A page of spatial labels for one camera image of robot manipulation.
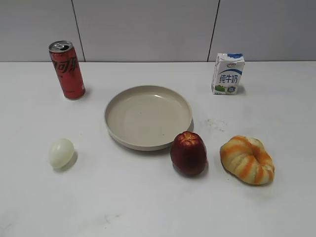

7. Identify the orange striped croissant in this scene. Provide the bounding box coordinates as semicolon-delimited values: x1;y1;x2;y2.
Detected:
220;135;275;185

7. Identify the red cola can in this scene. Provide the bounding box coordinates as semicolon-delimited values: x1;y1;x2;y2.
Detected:
48;40;85;100

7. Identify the beige round plate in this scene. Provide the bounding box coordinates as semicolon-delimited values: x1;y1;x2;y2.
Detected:
103;85;194;152

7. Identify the white blue milk carton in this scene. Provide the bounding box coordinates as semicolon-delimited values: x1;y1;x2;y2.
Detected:
211;53;245;95

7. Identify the white egg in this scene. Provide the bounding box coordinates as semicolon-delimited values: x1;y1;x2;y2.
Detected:
48;138;75;169

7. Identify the red apple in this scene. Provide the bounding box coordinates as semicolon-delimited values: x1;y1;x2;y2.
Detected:
170;131;207;175

